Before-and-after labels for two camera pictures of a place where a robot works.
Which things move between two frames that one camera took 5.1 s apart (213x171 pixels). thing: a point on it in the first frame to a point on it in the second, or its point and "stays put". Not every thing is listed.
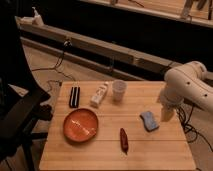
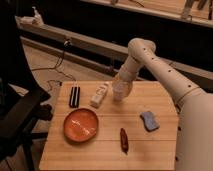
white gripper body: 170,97 to 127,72
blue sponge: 149,121 stays put
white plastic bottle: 98,95 stays put
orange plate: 80,125 stays put
